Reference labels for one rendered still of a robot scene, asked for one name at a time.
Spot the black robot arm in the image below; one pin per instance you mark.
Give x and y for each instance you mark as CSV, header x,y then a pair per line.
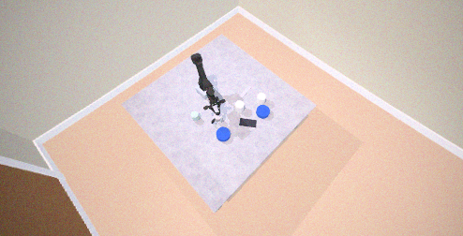
x,y
204,84

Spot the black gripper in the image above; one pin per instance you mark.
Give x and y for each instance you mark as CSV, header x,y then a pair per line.
x,y
211,106

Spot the blue cylinder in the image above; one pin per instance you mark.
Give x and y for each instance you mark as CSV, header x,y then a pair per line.
x,y
223,134
263,111

